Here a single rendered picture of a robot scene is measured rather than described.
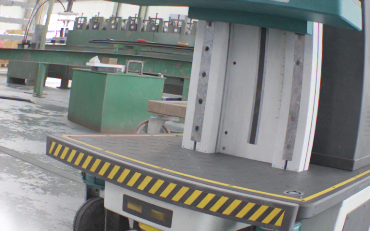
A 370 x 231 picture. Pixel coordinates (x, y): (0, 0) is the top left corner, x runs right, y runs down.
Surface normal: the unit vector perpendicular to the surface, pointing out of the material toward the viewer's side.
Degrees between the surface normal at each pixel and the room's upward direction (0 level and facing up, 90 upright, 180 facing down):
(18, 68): 90
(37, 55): 90
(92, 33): 90
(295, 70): 90
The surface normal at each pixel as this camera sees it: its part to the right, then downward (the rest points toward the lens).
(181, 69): -0.38, 0.03
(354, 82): -0.62, -0.01
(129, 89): 0.63, 0.15
